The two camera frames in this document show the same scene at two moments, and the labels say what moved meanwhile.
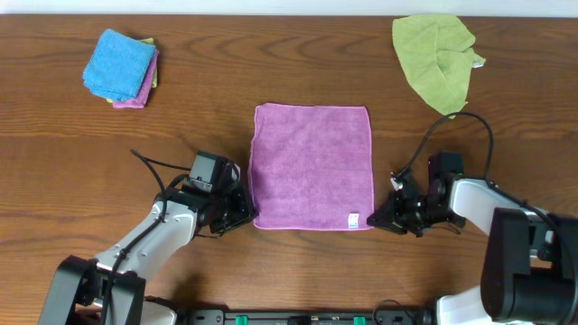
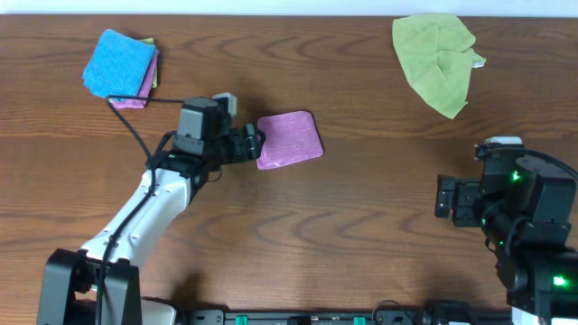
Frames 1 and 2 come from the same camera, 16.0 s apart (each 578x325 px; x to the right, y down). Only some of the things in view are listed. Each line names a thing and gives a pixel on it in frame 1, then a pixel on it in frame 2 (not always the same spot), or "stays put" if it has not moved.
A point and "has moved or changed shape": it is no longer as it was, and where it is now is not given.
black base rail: x=306 y=317 stays put
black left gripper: x=248 y=210 → x=247 y=143
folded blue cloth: x=118 y=66 stays put
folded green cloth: x=149 y=41 stays put
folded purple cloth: x=141 y=99 stays put
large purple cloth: x=311 y=167 has moved or changed shape
